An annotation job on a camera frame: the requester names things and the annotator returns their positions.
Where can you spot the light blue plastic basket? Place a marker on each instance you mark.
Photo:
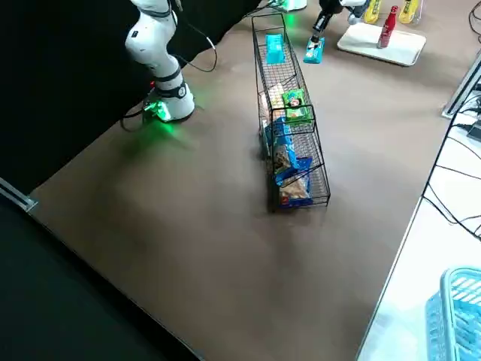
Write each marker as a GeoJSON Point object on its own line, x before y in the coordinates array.
{"type": "Point", "coordinates": [458, 319]}

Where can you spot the green snack packet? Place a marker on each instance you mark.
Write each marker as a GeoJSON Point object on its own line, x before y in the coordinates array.
{"type": "Point", "coordinates": [297, 107]}

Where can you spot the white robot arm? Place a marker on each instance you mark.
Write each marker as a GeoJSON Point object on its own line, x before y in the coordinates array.
{"type": "Point", "coordinates": [295, 3]}
{"type": "Point", "coordinates": [158, 56]}

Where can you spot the aluminium camera post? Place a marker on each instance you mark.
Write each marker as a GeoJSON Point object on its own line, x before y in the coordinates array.
{"type": "Point", "coordinates": [464, 88]}

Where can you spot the blue cookie bag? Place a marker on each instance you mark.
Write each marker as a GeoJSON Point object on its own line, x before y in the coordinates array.
{"type": "Point", "coordinates": [297, 188]}

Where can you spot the red cola bottle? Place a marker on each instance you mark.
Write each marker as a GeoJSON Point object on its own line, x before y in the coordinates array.
{"type": "Point", "coordinates": [386, 32]}

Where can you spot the white rectangular tray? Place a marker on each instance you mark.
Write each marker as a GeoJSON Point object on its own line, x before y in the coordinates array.
{"type": "Point", "coordinates": [360, 43]}

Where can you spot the yellow drink bottle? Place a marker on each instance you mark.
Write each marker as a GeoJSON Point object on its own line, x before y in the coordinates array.
{"type": "Point", "coordinates": [409, 11]}
{"type": "Point", "coordinates": [373, 11]}

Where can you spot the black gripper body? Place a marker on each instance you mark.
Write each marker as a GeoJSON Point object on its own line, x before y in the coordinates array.
{"type": "Point", "coordinates": [330, 8]}

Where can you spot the teal chips packet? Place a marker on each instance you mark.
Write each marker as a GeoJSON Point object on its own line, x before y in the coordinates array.
{"type": "Point", "coordinates": [315, 50]}
{"type": "Point", "coordinates": [276, 49]}

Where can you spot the long blue snack packet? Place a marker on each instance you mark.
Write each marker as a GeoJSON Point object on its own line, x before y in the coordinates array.
{"type": "Point", "coordinates": [278, 139]}

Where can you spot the aluminium frame profile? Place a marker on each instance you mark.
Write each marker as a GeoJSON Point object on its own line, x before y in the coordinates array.
{"type": "Point", "coordinates": [19, 195]}

